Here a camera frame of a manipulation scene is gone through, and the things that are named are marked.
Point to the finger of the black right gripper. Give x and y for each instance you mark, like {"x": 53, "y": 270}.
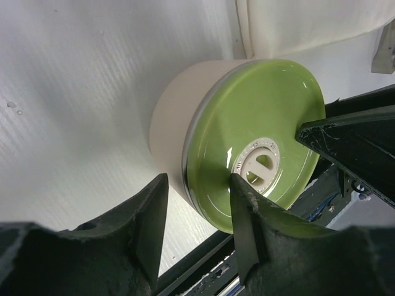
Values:
{"x": 359, "y": 143}

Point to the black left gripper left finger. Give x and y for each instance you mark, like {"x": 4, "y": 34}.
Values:
{"x": 117, "y": 253}

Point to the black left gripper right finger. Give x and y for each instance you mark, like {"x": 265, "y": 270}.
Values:
{"x": 279, "y": 253}

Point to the steel serving tongs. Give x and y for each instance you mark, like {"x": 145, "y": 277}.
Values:
{"x": 383, "y": 60}

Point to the lime green round lid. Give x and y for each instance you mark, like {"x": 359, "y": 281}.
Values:
{"x": 246, "y": 124}

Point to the beige steel lunch bowl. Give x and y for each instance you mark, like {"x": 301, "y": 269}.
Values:
{"x": 177, "y": 112}

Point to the white folded cloth napkin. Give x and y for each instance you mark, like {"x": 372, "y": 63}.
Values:
{"x": 272, "y": 29}

